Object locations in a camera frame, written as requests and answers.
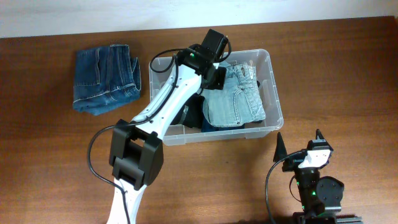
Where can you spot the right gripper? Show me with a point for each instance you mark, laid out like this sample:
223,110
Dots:
293,163

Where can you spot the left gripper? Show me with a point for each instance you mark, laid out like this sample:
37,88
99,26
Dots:
221,80

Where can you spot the light blue jeans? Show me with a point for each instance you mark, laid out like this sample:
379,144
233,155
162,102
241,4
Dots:
239,101

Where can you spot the black garment with tape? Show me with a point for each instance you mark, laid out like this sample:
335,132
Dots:
191,114

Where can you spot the clear plastic storage bin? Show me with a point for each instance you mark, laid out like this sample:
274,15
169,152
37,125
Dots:
260,58

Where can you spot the teal blue shirt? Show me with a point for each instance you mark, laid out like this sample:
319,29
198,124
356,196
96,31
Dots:
207,127

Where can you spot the dark blue jeans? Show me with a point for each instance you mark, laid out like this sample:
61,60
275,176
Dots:
106,78

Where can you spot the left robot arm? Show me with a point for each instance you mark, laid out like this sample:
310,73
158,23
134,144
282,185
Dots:
136,155

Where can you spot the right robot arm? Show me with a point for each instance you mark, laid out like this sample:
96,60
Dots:
320,197

